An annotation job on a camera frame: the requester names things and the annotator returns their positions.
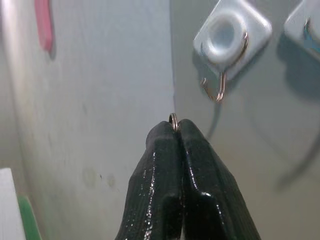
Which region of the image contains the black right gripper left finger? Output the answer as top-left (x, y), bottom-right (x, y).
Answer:
top-left (114, 120), bottom-right (185, 240)

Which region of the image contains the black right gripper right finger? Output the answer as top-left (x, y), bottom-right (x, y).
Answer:
top-left (177, 119), bottom-right (262, 240)

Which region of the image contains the green sheet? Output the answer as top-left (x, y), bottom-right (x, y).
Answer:
top-left (17, 195), bottom-right (42, 240)

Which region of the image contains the white block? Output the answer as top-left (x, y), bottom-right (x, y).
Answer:
top-left (0, 167), bottom-right (26, 240)

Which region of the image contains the white square wall hook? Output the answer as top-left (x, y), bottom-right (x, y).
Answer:
top-left (283, 0), bottom-right (320, 55)
top-left (192, 0), bottom-right (273, 81)

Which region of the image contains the pink wall sticker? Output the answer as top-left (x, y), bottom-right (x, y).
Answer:
top-left (34, 0), bottom-right (54, 52)

